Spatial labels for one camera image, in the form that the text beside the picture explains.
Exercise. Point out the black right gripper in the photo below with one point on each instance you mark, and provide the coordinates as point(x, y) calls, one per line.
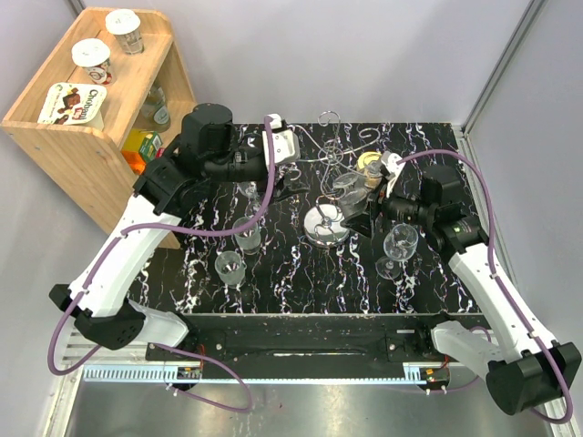
point(362, 224)

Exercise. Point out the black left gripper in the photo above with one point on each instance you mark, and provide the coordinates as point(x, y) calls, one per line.
point(286, 187)

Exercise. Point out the patterned glass goblet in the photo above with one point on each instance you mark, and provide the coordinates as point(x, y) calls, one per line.
point(352, 193)

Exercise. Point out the chrome wine glass rack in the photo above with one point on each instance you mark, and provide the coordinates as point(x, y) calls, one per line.
point(328, 151)

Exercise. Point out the frosted short goblet front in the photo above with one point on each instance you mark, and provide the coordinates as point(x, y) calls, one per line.
point(231, 268)

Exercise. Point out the ribbed glass goblet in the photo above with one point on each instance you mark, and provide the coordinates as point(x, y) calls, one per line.
point(373, 175)

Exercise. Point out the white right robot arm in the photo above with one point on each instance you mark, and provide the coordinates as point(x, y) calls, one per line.
point(528, 366)

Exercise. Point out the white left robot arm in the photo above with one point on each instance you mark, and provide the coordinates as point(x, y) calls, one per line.
point(207, 149)

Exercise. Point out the clear smooth wine glass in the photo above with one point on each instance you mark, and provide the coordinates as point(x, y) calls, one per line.
point(251, 192)

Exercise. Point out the clear wine glass right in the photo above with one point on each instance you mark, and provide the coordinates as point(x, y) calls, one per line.
point(399, 246)

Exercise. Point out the clear patterned short goblet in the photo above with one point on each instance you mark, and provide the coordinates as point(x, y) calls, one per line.
point(249, 240)

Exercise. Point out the glass bottle on shelf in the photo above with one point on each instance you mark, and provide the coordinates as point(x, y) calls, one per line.
point(155, 110)

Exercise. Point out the orange juice carton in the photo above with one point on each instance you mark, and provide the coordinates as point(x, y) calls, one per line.
point(140, 148)

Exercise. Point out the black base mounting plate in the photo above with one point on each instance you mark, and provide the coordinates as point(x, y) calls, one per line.
point(307, 347)

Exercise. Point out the wooden shelf unit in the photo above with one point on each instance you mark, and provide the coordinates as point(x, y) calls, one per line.
point(86, 162)

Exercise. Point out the Chobani yogurt cup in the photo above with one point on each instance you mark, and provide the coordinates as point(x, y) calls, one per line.
point(69, 104)

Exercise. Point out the clear cup white lid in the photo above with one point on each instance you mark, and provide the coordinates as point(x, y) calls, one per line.
point(124, 25)

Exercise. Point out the white lidded yogurt cup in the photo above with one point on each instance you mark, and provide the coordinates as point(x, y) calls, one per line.
point(93, 56)

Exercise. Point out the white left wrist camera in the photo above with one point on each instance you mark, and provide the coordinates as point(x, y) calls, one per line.
point(285, 141)

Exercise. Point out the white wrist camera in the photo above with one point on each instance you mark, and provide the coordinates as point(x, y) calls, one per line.
point(285, 141)
point(391, 170)

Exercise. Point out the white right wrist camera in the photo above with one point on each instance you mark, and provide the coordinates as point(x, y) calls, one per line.
point(391, 170)

